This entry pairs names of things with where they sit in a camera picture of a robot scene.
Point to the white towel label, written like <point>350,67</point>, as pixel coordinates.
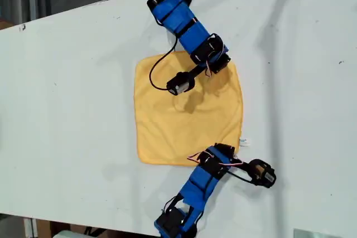
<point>244,142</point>

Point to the black camera stalk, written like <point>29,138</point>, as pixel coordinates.
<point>199,70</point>
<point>241,167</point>

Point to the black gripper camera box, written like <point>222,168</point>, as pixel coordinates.
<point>262,173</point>
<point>180,83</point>

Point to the brown cardboard box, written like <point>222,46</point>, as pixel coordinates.
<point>43,228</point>

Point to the yellow square towel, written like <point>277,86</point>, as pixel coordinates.
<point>167,126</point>

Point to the white table leg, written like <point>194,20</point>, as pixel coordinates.
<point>30,228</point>

